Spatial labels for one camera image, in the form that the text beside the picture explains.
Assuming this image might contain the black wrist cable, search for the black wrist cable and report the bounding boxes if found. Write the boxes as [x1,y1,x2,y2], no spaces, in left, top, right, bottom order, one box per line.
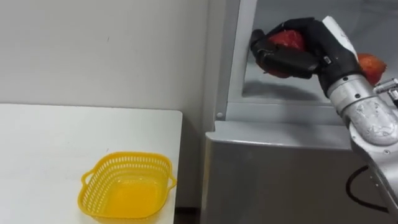
[345,165,390,214]

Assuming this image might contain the grey fridge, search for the grey fridge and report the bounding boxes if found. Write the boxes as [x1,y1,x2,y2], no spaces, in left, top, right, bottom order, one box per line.
[200,0,398,224]

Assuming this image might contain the red fruit soft toy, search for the red fruit soft toy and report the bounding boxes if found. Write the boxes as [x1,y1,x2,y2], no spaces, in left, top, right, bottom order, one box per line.
[255,29,307,79]
[356,52,388,86]

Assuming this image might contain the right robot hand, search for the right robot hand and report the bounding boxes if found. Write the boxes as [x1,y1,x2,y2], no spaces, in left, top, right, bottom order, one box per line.
[249,15,363,96]

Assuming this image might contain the yellow plastic basket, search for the yellow plastic basket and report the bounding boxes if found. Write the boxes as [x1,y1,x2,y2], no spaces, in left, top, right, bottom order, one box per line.
[77,151,178,224]

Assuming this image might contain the white table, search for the white table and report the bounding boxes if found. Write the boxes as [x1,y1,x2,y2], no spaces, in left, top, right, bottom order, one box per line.
[0,103,183,224]

